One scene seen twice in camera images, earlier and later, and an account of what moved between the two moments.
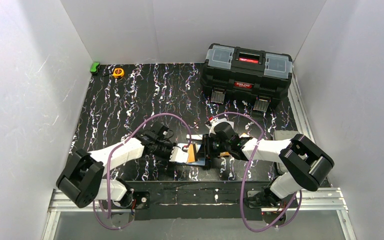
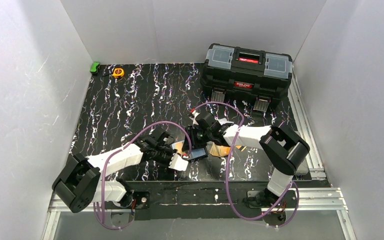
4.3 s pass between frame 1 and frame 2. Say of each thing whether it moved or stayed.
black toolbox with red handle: stayed
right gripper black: moved
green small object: stayed
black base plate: stayed
